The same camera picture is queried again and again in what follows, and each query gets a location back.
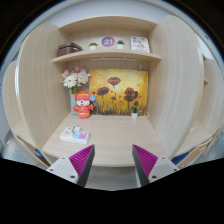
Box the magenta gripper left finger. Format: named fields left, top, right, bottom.
left=47, top=145, right=95, bottom=187

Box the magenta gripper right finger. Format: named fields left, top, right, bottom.
left=132, top=145, right=179, bottom=187

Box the white pastel power strip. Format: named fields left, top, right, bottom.
left=60, top=131, right=90, bottom=144

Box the small potted plant on desk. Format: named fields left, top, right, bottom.
left=131, top=106, right=138, bottom=119

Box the red plush mascot doll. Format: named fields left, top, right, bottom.
left=73, top=91, right=96, bottom=119

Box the light blue vase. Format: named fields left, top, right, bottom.
left=70, top=94, right=78, bottom=116

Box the yellow poppy flower painting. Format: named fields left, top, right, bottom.
left=89, top=69, right=148, bottom=116

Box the pink white flower bouquet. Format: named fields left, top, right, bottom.
left=61, top=65, right=90, bottom=94

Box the light wood desk cabinet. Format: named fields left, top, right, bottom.
left=3, top=15, right=224, bottom=167

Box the under-shelf light bar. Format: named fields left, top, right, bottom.
left=91, top=57, right=139, bottom=62

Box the brown storage box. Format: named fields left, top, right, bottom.
left=57, top=42, right=82, bottom=56

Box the left small shelf plant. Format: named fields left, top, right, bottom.
left=89, top=42, right=98, bottom=50

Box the small shelf plant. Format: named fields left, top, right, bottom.
left=116, top=40, right=124, bottom=49
left=89, top=42, right=98, bottom=50

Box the white picture card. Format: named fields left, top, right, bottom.
left=130, top=36, right=150, bottom=53

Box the right small shelf plant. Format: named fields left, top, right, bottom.
left=116, top=40, right=124, bottom=49

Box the purple round number sign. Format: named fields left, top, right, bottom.
left=101, top=36, right=115, bottom=47

